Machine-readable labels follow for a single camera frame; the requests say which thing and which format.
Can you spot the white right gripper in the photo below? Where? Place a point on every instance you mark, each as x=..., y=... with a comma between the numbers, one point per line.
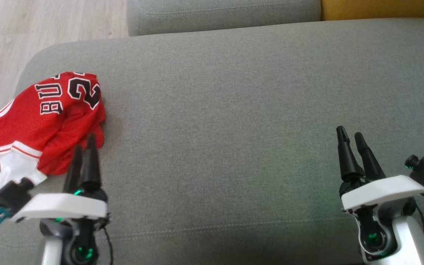
x=385, y=191

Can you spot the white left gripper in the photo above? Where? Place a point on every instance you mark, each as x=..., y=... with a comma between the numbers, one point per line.
x=64, y=206

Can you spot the red basketball jersey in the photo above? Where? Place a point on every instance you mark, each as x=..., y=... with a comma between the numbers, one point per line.
x=31, y=110

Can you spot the grey sofa seat cushion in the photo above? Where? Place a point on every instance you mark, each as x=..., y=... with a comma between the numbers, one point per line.
x=226, y=129

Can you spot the yellow pillow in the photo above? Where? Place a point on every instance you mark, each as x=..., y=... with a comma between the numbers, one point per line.
x=377, y=9

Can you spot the grey sofa back cushion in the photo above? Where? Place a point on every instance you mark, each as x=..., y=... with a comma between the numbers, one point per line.
x=219, y=14

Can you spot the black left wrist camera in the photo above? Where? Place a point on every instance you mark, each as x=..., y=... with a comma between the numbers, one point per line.
x=11, y=193

